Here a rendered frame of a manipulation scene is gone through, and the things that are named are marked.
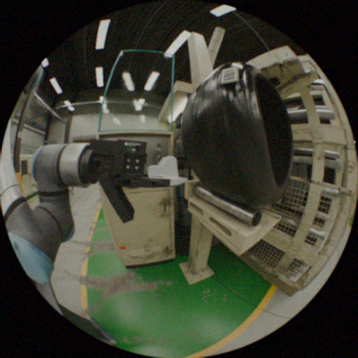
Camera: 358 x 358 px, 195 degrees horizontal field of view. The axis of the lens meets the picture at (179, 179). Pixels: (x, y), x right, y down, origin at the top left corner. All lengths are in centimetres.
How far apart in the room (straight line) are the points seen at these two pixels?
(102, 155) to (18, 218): 19
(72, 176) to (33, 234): 12
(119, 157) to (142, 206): 63
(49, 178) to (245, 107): 39
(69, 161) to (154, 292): 109
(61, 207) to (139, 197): 58
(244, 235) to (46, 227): 41
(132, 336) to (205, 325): 53
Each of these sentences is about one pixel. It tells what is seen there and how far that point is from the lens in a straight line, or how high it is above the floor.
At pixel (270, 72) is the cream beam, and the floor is 164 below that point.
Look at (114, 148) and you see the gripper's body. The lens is 21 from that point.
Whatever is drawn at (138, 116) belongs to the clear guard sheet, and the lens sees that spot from 83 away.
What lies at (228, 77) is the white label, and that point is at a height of 123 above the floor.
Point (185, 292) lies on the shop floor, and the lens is 112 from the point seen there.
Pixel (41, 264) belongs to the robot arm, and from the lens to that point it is 19.
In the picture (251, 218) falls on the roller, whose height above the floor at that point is 91.
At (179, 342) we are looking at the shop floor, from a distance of 105.
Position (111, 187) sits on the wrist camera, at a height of 100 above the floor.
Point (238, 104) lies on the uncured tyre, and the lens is 23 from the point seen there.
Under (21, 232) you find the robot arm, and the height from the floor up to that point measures 98.
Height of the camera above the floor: 105
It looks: 9 degrees down
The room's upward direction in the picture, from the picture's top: straight up
